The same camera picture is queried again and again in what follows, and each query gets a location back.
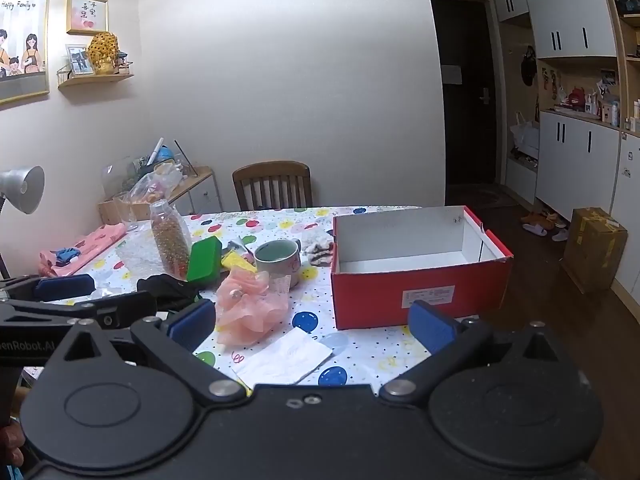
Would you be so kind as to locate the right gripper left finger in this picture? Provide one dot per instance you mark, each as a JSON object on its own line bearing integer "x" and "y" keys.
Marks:
{"x": 169, "y": 345}

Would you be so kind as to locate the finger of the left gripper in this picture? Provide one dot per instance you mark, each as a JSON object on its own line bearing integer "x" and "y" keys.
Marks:
{"x": 111, "y": 312}
{"x": 37, "y": 288}

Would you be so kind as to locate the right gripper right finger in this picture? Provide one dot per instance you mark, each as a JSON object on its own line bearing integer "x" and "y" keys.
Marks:
{"x": 452, "y": 345}

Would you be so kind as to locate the black cloth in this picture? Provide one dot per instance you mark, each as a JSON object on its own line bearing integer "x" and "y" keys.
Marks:
{"x": 170, "y": 294}

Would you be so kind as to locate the green sponge block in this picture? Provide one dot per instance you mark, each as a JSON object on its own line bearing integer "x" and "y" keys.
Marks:
{"x": 205, "y": 261}

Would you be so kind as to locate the pink mesh bath pouf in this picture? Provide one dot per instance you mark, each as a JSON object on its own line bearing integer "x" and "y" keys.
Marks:
{"x": 249, "y": 305}

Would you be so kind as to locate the clear bubble wrap sheet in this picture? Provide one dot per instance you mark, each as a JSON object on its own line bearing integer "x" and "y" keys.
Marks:
{"x": 140, "y": 256}

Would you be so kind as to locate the person's left hand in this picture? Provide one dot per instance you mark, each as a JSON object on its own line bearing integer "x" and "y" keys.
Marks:
{"x": 12, "y": 439}

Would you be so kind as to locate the pink patterned cloth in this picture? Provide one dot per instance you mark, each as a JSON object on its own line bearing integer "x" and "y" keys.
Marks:
{"x": 91, "y": 246}

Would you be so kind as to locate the blue small cloth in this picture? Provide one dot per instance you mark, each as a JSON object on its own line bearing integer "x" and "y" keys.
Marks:
{"x": 65, "y": 256}

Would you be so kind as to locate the plastic tea bottle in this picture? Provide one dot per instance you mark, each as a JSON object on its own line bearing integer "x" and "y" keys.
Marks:
{"x": 172, "y": 238}

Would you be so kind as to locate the yellow sponge cloth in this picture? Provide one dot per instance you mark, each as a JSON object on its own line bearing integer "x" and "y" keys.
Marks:
{"x": 233, "y": 260}

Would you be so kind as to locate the red cardboard shoe box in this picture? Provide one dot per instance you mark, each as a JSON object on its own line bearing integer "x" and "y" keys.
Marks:
{"x": 384, "y": 261}

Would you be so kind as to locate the silver desk lamp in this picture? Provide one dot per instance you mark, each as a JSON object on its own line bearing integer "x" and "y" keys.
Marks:
{"x": 23, "y": 188}

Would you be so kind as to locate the clear drinking glass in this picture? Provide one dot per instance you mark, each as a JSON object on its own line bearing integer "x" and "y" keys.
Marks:
{"x": 125, "y": 211}

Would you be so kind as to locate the white paper napkin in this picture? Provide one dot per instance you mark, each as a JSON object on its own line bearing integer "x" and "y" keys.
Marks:
{"x": 284, "y": 362}

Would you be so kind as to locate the colourful balloon tablecloth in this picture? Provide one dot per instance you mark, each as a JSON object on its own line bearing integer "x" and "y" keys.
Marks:
{"x": 371, "y": 356}

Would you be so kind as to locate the clear plastic bag with snacks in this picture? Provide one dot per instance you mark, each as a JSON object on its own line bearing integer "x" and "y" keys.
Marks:
{"x": 156, "y": 185}

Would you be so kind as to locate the pale green ceramic mug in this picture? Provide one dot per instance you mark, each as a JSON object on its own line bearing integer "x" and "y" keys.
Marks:
{"x": 280, "y": 258}

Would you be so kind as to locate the wooden side cabinet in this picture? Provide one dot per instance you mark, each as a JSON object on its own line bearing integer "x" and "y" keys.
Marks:
{"x": 194, "y": 195}

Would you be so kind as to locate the slippers on floor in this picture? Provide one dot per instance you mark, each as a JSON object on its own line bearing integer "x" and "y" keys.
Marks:
{"x": 543, "y": 224}

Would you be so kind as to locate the white fuzzy sock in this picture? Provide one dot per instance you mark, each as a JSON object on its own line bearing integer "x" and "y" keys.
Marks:
{"x": 317, "y": 245}

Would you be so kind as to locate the brown cardboard box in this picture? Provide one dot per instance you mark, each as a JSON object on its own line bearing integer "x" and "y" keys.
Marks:
{"x": 593, "y": 249}

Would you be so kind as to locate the brown wooden chair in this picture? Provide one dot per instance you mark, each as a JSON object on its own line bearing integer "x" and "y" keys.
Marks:
{"x": 276, "y": 184}

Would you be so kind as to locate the white plastic bag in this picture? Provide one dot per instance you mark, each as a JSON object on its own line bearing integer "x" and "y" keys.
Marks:
{"x": 525, "y": 138}

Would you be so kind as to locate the golden ornament figurine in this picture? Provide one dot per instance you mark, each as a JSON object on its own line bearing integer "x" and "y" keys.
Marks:
{"x": 103, "y": 53}

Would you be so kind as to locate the large framed family picture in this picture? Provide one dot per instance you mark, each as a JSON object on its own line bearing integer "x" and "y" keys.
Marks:
{"x": 23, "y": 49}

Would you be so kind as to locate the small framed pink picture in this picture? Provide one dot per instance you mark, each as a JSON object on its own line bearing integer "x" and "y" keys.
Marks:
{"x": 86, "y": 17}

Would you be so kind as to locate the dark entrance door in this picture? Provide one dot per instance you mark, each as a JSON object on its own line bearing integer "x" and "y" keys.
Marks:
{"x": 469, "y": 94}

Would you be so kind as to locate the wooden wall shelf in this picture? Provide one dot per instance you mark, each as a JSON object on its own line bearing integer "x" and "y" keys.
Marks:
{"x": 67, "y": 79}

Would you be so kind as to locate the small photo frame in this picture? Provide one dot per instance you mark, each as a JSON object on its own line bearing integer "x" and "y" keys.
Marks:
{"x": 78, "y": 58}

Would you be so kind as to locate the white wall cabinet unit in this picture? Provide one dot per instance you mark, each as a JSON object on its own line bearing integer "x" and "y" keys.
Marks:
{"x": 567, "y": 69}

